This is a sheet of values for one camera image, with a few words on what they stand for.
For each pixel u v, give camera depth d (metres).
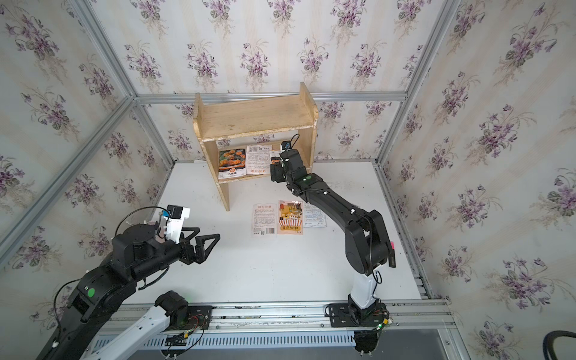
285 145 0.75
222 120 0.75
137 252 0.44
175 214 0.52
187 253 0.53
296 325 0.73
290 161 0.65
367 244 0.47
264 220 0.97
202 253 0.55
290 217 0.98
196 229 0.65
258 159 0.91
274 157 0.93
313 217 0.98
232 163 0.91
